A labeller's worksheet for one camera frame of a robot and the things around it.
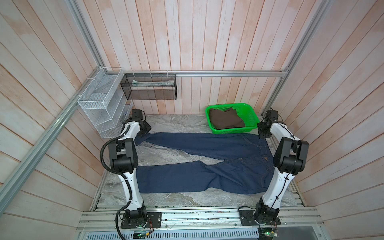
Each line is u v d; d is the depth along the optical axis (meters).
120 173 0.56
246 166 0.90
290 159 0.55
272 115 0.84
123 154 0.57
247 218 0.73
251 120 1.08
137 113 0.82
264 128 0.80
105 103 0.69
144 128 0.89
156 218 0.74
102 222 0.75
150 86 1.05
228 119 1.08
